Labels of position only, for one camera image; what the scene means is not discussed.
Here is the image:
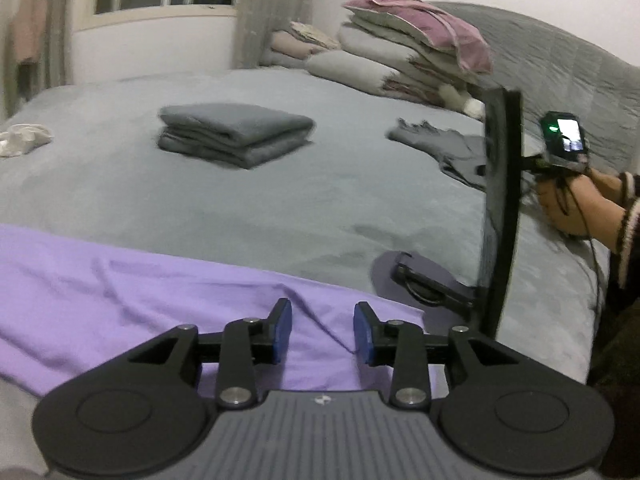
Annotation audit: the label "beige blanket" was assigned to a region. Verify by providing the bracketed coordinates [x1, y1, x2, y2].
[270, 30, 326, 61]

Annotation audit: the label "grey-green garment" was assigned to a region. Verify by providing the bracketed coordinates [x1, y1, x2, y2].
[387, 117, 496, 192]

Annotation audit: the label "small camera with green light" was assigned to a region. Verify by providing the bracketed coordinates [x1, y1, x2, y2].
[540, 111, 591, 168]

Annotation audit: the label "pink hanging towel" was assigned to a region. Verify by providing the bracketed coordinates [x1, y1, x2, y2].
[10, 0, 48, 66]

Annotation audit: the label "grey quilted headboard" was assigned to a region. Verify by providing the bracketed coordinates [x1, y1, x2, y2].
[430, 1, 640, 181]

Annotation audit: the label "beige plush toy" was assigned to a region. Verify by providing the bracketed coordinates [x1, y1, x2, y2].
[437, 85, 471, 108]

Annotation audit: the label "grey bed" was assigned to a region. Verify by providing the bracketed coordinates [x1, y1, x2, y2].
[0, 67, 613, 480]

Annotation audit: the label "purple pants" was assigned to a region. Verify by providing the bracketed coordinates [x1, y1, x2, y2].
[0, 224, 451, 401]

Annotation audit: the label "white pants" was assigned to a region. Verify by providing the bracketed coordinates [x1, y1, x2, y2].
[0, 122, 54, 157]

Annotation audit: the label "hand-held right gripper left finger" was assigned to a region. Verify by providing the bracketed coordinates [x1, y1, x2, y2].
[115, 298, 293, 407]

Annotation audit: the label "star-patterned grey curtain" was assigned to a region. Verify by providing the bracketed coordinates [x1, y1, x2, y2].
[30, 0, 76, 91]
[234, 0, 321, 68]

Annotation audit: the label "pink pillow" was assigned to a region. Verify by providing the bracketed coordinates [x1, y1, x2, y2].
[342, 0, 493, 76]

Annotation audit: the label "black cable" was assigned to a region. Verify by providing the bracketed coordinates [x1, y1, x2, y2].
[560, 175, 603, 321]

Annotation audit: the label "stack of grey quilts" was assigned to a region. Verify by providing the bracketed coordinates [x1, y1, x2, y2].
[336, 10, 481, 108]

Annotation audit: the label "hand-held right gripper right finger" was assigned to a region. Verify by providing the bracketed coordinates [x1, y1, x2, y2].
[353, 302, 531, 407]

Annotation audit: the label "dark grey garment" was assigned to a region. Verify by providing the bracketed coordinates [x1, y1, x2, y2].
[157, 103, 317, 170]

